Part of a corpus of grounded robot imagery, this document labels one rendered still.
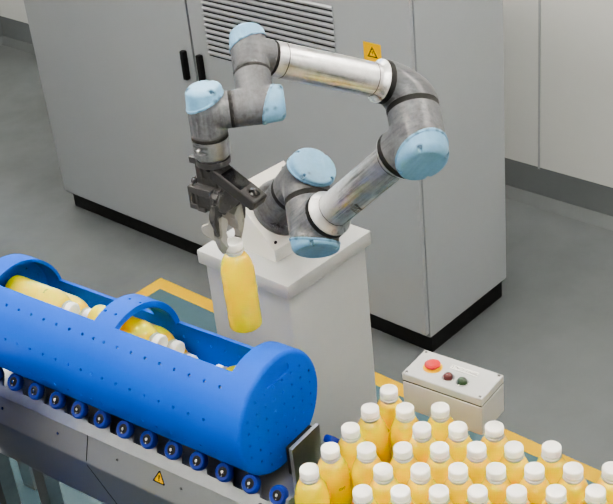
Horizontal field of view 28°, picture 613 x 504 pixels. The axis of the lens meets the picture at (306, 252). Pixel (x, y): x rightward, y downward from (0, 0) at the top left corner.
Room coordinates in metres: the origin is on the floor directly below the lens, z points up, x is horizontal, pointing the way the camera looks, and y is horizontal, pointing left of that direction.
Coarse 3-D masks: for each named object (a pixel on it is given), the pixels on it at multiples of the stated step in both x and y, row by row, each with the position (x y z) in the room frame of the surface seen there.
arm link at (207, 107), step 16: (192, 96) 2.22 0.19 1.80; (208, 96) 2.22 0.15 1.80; (224, 96) 2.24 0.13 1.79; (192, 112) 2.22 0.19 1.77; (208, 112) 2.22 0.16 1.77; (224, 112) 2.22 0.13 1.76; (192, 128) 2.23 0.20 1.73; (208, 128) 2.22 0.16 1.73; (224, 128) 2.23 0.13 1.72; (208, 144) 2.22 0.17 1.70
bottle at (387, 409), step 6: (378, 402) 2.14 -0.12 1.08; (384, 402) 2.12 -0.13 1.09; (390, 402) 2.12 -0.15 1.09; (396, 402) 2.13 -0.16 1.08; (384, 408) 2.12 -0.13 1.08; (390, 408) 2.11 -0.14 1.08; (384, 414) 2.11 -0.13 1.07; (390, 414) 2.11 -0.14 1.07; (384, 420) 2.11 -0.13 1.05; (390, 420) 2.10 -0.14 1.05; (390, 426) 2.10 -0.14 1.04; (390, 450) 2.10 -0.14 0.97
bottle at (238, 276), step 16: (224, 256) 2.24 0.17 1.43; (240, 256) 2.23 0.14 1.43; (224, 272) 2.22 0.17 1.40; (240, 272) 2.21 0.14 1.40; (224, 288) 2.22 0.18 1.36; (240, 288) 2.20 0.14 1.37; (256, 288) 2.23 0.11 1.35; (240, 304) 2.20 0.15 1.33; (256, 304) 2.22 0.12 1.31; (240, 320) 2.20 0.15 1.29; (256, 320) 2.21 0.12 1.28
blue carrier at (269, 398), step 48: (0, 288) 2.56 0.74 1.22; (0, 336) 2.48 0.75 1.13; (48, 336) 2.39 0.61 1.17; (96, 336) 2.33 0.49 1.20; (192, 336) 2.46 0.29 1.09; (48, 384) 2.40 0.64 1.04; (96, 384) 2.27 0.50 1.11; (144, 384) 2.19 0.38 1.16; (192, 384) 2.13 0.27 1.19; (240, 384) 2.08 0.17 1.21; (288, 384) 2.15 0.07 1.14; (192, 432) 2.09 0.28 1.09; (240, 432) 2.02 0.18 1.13; (288, 432) 2.13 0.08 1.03
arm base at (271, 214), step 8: (264, 184) 2.76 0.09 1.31; (272, 184) 2.71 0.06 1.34; (272, 192) 2.69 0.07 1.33; (272, 200) 2.69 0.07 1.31; (256, 208) 2.72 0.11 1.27; (264, 208) 2.70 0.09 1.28; (272, 208) 2.69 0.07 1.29; (280, 208) 2.67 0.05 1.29; (256, 216) 2.71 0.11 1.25; (264, 216) 2.69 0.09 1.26; (272, 216) 2.68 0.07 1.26; (280, 216) 2.68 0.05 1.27; (264, 224) 2.70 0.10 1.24; (272, 224) 2.69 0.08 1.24; (280, 224) 2.69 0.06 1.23; (272, 232) 2.69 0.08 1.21; (280, 232) 2.69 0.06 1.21; (288, 232) 2.69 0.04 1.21
